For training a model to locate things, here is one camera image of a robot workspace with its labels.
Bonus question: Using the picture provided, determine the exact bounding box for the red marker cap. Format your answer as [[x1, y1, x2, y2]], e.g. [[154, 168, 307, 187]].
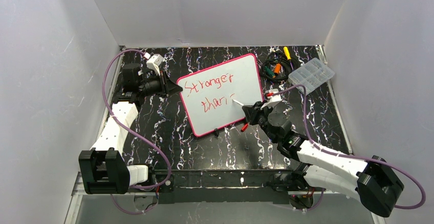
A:
[[241, 123, 249, 132]]

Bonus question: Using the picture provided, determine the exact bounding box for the red white marker pen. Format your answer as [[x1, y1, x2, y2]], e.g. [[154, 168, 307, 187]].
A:
[[232, 99, 244, 107]]

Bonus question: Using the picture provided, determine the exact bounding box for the pink framed whiteboard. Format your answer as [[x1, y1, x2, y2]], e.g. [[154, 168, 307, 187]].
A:
[[177, 54, 264, 137]]

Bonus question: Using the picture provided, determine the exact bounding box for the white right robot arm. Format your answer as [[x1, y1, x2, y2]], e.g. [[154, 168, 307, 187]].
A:
[[242, 101, 404, 217]]

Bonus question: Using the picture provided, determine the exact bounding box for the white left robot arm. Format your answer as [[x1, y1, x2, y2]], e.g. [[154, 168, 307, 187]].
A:
[[78, 63, 183, 194]]

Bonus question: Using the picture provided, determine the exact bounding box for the black whiteboard clip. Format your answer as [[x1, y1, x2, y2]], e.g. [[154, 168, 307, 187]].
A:
[[212, 128, 219, 139]]

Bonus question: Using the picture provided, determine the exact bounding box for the green connector plug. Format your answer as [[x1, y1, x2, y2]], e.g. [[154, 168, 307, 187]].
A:
[[263, 66, 274, 77]]

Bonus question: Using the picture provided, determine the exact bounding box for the orange connector plug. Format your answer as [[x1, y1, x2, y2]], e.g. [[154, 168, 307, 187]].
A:
[[273, 63, 281, 76]]

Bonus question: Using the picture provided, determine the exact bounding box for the clear plastic organizer box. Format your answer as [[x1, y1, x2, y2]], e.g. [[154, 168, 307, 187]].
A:
[[288, 58, 335, 95]]

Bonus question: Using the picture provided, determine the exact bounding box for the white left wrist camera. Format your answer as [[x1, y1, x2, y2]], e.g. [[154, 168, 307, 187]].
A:
[[146, 54, 164, 76]]

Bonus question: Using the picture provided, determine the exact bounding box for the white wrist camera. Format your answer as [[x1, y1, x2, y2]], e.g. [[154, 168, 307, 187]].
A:
[[261, 89, 282, 109], [146, 54, 164, 76]]

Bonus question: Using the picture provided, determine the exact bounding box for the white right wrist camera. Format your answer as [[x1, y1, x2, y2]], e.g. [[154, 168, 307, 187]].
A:
[[261, 89, 282, 109]]

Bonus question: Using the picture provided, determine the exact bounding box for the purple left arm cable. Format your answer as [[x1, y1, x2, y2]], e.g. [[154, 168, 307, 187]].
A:
[[101, 49, 173, 215]]

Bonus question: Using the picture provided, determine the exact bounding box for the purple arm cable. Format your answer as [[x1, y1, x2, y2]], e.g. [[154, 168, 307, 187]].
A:
[[101, 49, 173, 215], [271, 84, 426, 213]]

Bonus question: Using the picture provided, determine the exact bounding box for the black coiled cable bundle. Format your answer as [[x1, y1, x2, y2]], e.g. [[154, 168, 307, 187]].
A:
[[259, 50, 301, 83]]

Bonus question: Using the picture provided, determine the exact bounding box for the aluminium front rail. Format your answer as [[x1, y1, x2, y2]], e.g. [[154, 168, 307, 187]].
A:
[[71, 171, 378, 196]]

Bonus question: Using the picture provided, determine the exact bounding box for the yellow handled tool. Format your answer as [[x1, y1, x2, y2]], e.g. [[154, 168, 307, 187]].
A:
[[284, 46, 291, 61]]

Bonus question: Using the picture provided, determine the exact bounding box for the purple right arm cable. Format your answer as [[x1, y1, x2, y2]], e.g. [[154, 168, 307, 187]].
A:
[[271, 84, 426, 213]]

